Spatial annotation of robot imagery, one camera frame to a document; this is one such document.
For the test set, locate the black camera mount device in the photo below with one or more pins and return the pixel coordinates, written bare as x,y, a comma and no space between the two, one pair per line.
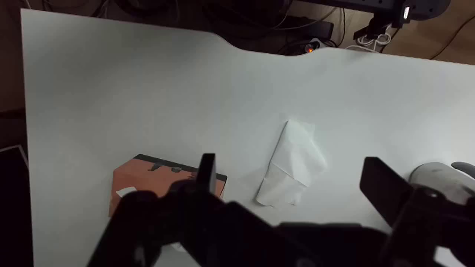
396,7

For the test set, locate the black flat panel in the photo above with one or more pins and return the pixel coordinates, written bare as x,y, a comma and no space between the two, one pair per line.
11,207

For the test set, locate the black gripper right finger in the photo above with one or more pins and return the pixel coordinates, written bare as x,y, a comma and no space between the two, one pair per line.
384,190

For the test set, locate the white power strip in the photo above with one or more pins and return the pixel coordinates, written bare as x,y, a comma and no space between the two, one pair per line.
372,41

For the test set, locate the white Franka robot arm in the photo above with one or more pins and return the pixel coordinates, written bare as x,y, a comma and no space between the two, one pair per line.
439,176

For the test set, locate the white tissue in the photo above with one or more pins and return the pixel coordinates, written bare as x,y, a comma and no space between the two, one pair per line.
295,163
127,190

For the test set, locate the loose flat white tissue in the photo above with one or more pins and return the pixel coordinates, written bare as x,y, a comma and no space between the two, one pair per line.
295,163

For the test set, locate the orange tissue box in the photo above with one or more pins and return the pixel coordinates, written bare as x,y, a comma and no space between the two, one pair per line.
149,181

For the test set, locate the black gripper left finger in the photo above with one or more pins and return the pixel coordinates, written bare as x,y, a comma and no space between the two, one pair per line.
207,172

